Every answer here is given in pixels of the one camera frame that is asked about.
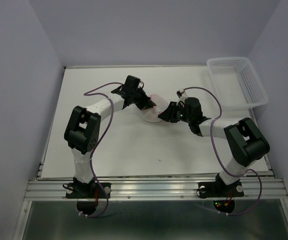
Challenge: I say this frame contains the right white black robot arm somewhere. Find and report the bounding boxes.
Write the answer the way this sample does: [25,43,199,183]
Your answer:
[158,97,270,195]

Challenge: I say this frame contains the white mesh laundry bag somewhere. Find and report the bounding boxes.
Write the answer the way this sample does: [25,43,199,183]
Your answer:
[143,94,169,123]

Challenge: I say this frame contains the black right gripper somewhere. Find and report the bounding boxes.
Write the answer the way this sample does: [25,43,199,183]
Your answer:
[156,101,191,123]

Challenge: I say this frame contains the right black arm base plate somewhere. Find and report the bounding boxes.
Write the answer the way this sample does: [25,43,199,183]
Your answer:
[196,180,244,199]

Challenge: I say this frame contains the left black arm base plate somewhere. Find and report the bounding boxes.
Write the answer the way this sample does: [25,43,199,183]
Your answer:
[62,182,110,199]

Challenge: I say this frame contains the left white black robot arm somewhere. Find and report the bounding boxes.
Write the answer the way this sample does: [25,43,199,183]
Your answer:
[64,75,156,197]

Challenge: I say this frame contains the white perforated plastic basket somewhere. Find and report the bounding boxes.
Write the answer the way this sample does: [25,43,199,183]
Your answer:
[207,56,268,111]

